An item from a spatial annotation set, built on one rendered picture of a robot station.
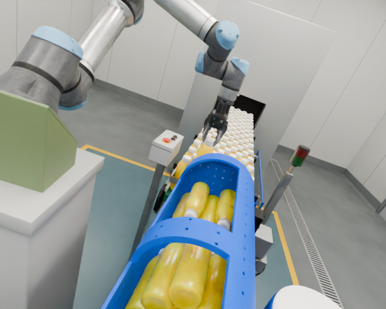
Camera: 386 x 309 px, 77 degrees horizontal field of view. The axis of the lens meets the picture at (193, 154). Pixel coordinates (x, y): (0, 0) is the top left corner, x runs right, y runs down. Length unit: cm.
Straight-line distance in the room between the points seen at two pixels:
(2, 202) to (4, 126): 16
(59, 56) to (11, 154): 25
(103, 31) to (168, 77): 437
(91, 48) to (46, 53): 23
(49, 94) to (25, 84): 5
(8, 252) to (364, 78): 564
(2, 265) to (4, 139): 30
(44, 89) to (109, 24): 38
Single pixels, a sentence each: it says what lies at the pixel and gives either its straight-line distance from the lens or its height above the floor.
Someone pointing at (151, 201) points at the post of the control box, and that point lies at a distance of 138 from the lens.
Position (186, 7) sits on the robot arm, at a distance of 87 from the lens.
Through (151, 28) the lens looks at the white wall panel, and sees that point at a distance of 532.
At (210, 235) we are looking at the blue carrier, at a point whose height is 123.
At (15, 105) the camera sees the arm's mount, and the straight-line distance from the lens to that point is 59.
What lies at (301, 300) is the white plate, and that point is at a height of 104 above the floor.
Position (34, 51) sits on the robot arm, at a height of 142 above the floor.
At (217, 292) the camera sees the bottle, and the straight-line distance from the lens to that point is 56.
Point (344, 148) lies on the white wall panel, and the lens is 602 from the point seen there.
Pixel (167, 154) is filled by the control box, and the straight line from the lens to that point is 112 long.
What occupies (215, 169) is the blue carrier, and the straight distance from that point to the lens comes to 92.
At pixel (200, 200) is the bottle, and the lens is 79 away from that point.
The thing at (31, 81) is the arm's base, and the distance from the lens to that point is 66.
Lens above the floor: 156
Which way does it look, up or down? 25 degrees down
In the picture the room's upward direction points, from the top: 20 degrees clockwise
